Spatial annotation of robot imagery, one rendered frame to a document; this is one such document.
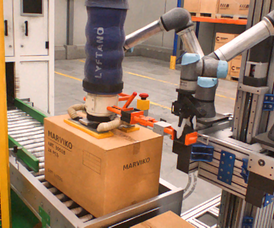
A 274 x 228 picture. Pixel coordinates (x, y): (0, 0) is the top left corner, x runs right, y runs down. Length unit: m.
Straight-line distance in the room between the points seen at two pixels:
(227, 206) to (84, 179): 0.88
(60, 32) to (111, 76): 9.82
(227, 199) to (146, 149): 0.63
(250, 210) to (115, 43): 1.24
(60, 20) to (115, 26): 9.80
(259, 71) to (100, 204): 1.06
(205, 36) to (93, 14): 10.10
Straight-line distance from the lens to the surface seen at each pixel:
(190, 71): 1.46
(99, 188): 1.78
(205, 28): 11.83
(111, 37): 1.80
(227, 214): 2.23
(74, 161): 1.91
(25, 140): 2.98
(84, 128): 1.88
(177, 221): 1.92
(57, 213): 1.91
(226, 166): 1.95
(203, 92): 1.98
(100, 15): 1.79
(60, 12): 11.59
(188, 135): 1.49
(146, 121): 1.66
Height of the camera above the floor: 1.58
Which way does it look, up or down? 16 degrees down
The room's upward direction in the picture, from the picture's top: 4 degrees clockwise
